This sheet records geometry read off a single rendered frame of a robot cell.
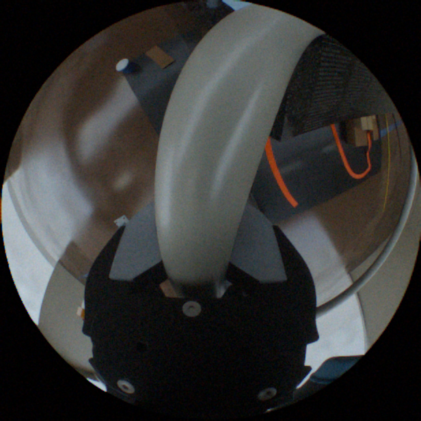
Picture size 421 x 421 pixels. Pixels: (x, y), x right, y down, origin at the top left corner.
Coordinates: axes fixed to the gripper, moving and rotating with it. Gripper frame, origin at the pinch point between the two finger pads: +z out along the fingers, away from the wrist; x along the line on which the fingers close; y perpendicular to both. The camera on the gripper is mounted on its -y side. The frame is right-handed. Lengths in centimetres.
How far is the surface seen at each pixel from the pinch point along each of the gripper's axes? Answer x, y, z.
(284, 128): 19.4, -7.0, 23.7
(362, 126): 118, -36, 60
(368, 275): 38.3, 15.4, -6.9
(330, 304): 26.9, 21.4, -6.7
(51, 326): -508, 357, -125
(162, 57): -29, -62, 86
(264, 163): 42, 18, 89
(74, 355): -456, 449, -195
